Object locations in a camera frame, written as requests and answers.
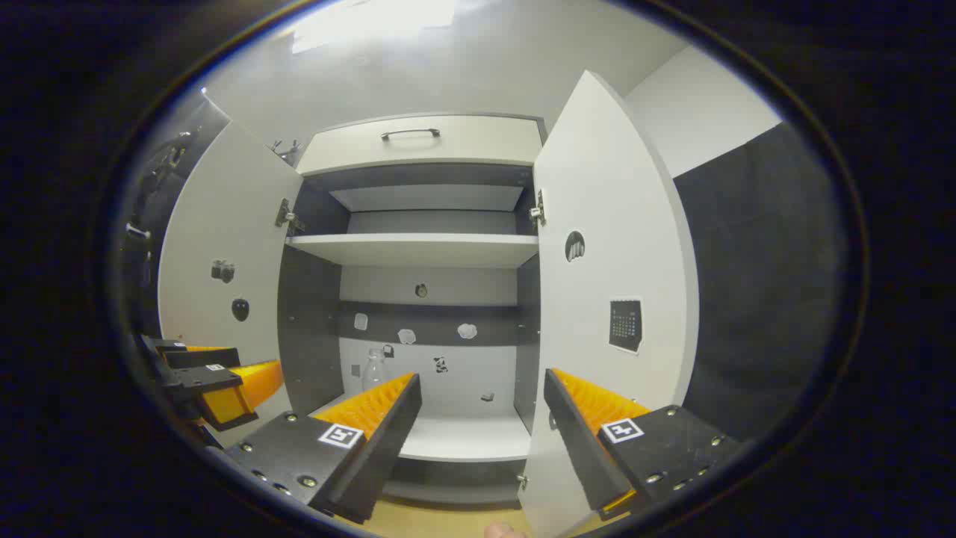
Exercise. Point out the clear plastic bottle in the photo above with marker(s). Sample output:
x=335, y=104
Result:
x=373, y=371

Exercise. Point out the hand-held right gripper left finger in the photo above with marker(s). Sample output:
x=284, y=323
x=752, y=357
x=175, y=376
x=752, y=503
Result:
x=388, y=441

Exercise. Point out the beige cabinet door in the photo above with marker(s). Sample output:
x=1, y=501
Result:
x=224, y=224
x=612, y=224

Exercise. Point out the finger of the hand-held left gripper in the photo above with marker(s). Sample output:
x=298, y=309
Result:
x=246, y=388
x=209, y=356

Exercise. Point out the beige cabinet drawer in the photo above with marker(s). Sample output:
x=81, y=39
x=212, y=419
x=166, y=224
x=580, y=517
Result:
x=418, y=146

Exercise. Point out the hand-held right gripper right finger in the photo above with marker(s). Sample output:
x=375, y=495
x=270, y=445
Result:
x=579, y=448

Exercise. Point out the grey and beige cabinet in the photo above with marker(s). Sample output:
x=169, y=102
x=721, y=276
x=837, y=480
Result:
x=310, y=329

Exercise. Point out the beige cabinet shelf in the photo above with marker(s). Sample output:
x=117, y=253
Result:
x=463, y=441
x=418, y=250

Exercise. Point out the black backdrop cloth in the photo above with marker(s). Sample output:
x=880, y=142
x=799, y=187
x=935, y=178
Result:
x=762, y=284

